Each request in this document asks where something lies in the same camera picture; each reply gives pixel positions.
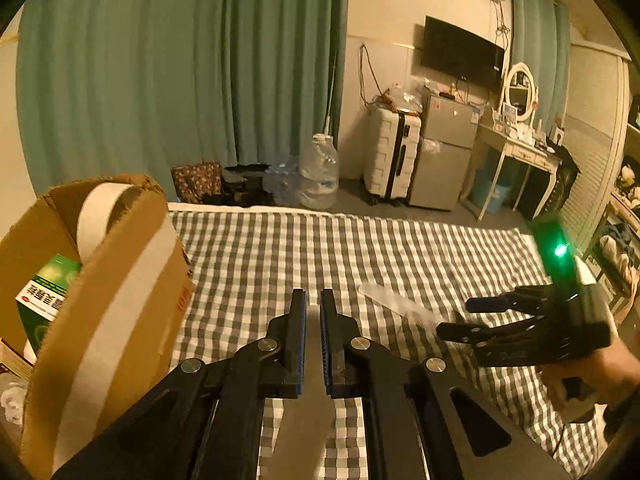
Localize white hard-shell suitcase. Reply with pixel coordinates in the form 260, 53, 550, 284
363, 106, 422, 206

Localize narrow teal curtain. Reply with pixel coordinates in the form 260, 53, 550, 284
509, 0, 571, 126

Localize cluttered shelf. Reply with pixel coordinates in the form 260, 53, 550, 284
585, 155, 640, 321

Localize oval white vanity mirror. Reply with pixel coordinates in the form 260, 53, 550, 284
501, 61, 540, 123

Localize blue plastic bin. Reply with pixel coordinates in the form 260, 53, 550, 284
472, 167, 513, 213

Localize grey mini fridge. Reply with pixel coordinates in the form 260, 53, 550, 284
407, 92, 481, 212

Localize person's right hand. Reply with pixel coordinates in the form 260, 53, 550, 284
542, 337, 640, 403

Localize black wall television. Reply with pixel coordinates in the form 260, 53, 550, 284
421, 16, 506, 86

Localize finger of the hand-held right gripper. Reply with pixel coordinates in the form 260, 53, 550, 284
465, 285, 556, 313
436, 312, 546, 346

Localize green and white medicine box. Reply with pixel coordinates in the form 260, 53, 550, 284
15, 254, 83, 356

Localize white vanity table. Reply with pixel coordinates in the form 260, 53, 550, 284
460, 122, 563, 223

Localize teal window curtain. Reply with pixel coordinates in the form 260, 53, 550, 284
15, 0, 349, 206

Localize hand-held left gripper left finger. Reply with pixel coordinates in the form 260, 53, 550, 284
52, 288, 307, 480

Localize white louvered wardrobe door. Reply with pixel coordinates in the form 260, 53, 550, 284
560, 42, 631, 251

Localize brown cardboard box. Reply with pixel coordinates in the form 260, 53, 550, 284
0, 175, 196, 480

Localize white strip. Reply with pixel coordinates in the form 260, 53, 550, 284
260, 302, 337, 480

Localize clear plastic comb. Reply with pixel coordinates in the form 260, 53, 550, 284
357, 282, 453, 335

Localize large clear water jug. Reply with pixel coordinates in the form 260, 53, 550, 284
298, 132, 340, 211

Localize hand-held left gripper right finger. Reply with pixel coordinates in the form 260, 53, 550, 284
320, 288, 571, 480

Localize white tape roll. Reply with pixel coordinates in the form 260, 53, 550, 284
76, 182, 151, 266

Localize clear plastic bags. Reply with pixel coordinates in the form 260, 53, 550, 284
387, 82, 426, 111

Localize black garment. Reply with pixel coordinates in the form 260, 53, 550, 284
542, 145, 581, 213

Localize floral gift bag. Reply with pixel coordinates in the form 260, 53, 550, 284
171, 161, 223, 204

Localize pile of crushed plastic bottles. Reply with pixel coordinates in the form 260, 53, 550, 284
263, 156, 303, 206

